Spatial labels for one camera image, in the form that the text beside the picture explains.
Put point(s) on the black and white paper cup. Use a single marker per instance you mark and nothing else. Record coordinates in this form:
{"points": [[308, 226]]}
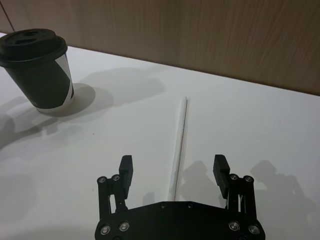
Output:
{"points": [[42, 87]]}

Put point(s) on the black plastic cup lid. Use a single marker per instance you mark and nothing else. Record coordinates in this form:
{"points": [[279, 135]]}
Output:
{"points": [[27, 47]]}

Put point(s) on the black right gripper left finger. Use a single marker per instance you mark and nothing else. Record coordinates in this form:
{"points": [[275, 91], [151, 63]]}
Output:
{"points": [[125, 172]]}

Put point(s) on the white paper-wrapped straw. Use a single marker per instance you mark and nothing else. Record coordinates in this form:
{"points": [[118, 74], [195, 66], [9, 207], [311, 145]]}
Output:
{"points": [[180, 140]]}

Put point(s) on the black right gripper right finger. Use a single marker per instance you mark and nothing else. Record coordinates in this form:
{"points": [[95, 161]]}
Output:
{"points": [[221, 172]]}

